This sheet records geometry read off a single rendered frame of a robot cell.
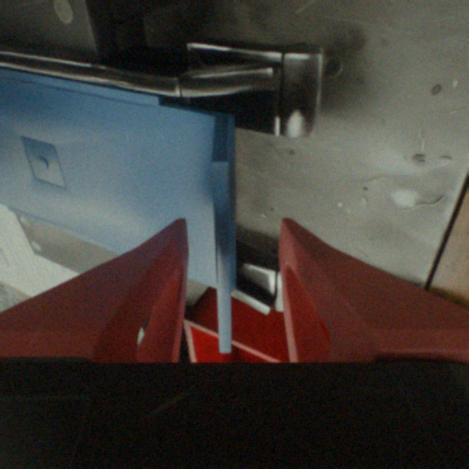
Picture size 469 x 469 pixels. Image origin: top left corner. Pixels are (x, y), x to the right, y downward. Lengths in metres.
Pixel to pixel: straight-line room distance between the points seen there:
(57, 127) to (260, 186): 0.12
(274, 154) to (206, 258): 0.09
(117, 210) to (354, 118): 0.12
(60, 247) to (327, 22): 0.18
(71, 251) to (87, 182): 0.07
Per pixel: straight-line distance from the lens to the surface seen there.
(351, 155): 0.21
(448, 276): 0.24
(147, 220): 0.16
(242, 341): 0.25
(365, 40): 0.19
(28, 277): 0.59
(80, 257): 0.24
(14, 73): 0.18
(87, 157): 0.17
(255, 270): 0.16
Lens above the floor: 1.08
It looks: 41 degrees down
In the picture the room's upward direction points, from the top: 140 degrees counter-clockwise
